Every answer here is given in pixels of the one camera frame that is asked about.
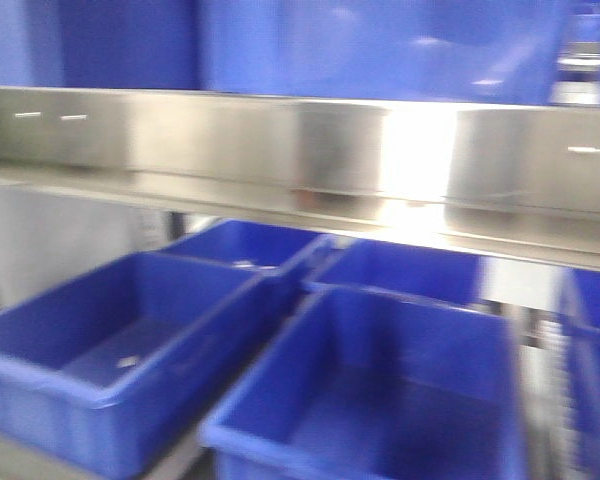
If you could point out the blue bin back left shelf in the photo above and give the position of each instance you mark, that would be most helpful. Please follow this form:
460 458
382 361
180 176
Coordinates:
252 245

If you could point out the blue bin shelf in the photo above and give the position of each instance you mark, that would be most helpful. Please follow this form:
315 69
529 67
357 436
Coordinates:
104 370
252 245
407 270
360 385

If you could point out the blue bin far left shelf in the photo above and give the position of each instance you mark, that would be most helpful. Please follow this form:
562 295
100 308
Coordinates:
104 370

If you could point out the large blue crate upper left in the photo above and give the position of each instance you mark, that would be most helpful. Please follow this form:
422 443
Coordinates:
501 52

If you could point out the blue bin lower centre front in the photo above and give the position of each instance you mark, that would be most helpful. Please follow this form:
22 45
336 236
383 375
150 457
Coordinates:
579 317

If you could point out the stainless steel shelf front rail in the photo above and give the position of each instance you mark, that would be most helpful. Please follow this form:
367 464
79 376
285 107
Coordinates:
516 181

